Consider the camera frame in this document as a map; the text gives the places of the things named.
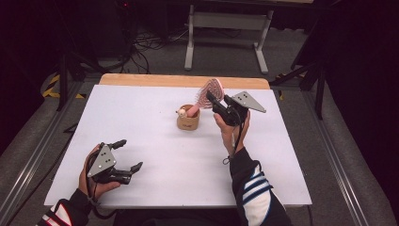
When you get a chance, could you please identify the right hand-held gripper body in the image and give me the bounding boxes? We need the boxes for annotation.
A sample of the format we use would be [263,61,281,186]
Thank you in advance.
[212,90,267,128]

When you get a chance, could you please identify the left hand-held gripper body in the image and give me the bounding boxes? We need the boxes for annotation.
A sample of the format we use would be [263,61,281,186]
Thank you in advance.
[87,143,133,186]

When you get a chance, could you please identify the pink hairbrush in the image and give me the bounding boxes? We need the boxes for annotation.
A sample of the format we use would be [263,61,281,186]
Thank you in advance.
[186,77,226,118]

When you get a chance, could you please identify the brown round holder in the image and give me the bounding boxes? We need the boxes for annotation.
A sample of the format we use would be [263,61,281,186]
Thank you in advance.
[176,104,201,131]

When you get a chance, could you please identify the person's right hand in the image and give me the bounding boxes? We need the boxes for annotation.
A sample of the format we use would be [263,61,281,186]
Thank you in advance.
[213,109,252,157]

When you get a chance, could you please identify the person's left hand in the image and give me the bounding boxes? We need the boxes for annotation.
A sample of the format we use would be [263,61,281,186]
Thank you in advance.
[77,144,122,201]

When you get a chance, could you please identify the white table board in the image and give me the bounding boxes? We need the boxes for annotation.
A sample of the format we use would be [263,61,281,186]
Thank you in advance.
[43,84,313,210]

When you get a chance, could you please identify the wooden table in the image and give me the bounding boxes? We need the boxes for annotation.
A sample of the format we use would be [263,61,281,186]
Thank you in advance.
[99,73,271,90]

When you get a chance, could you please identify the grey metal stand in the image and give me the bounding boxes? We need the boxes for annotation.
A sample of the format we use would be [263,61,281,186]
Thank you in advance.
[184,4,275,75]

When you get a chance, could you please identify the yellow black hazard tape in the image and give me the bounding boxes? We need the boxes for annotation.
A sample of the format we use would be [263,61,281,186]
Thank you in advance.
[41,73,87,100]

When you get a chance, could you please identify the black tripod stand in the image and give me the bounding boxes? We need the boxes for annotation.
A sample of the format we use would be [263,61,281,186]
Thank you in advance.
[269,58,327,121]

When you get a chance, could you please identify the right hand-held gripper cable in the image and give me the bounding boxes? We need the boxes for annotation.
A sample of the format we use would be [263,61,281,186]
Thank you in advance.
[222,116,247,166]

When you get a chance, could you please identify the hand-held gripper cable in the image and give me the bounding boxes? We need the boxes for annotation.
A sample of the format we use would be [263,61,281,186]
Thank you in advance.
[222,116,247,166]
[84,152,120,220]

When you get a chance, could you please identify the left hand-held gripper cable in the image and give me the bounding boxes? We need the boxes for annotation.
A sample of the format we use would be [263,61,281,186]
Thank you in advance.
[84,152,120,220]

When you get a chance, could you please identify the aluminium floor rail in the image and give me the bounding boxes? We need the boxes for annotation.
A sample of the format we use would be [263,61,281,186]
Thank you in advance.
[301,89,372,226]
[0,82,92,226]

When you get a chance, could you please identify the black floor cables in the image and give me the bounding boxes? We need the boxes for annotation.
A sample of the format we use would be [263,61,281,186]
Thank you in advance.
[120,27,190,75]

